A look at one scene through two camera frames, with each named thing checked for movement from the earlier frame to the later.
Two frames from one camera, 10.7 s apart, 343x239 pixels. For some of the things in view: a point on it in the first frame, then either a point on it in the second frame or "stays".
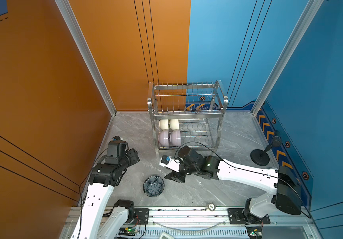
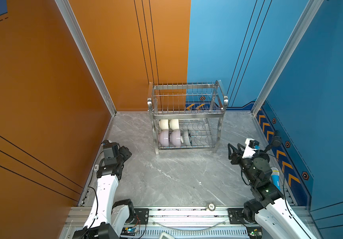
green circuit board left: x=128 y=231 stays
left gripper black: x=133 y=155 -> x=124 y=151
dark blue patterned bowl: x=153 y=185 -> x=186 y=138
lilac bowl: x=175 y=137 stays
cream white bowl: x=174 y=124 stays
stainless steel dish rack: x=186 y=114 stays
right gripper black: x=175 y=176 -> x=238 y=156
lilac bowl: x=164 y=137 stays
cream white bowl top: x=164 y=124 stays
